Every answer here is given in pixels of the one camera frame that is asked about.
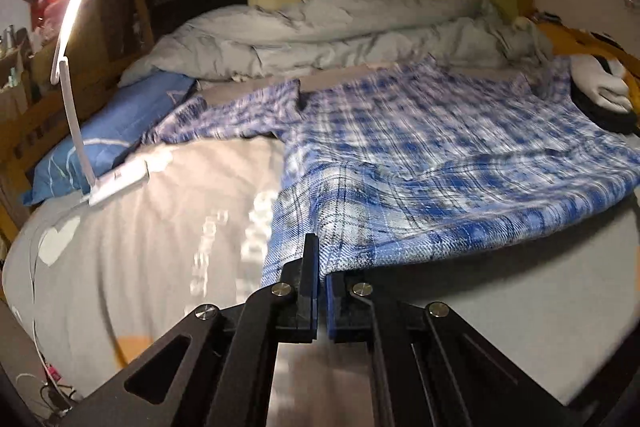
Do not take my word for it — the grey printed bed sheet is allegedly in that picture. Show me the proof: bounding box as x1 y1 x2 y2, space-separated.
0 67 640 408

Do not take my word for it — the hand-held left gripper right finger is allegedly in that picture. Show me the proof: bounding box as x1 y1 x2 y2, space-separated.
325 271 596 427

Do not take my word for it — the blue pillow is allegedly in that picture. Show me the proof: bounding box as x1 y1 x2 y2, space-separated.
22 72 198 206

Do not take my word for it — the white plush toy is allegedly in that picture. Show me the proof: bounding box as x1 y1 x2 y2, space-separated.
569 56 635 114

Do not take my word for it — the white cable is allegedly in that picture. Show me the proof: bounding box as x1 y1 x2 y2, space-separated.
26 227 57 390

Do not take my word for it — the blue plaid shirt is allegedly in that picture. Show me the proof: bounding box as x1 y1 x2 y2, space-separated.
142 57 640 290

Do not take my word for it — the grey duvet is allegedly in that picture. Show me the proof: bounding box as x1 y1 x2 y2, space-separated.
119 0 556 88

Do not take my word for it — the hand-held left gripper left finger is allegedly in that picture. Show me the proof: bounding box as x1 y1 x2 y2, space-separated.
65 233 321 427

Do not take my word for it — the white LED desk lamp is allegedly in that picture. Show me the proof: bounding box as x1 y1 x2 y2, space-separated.
50 0 151 208

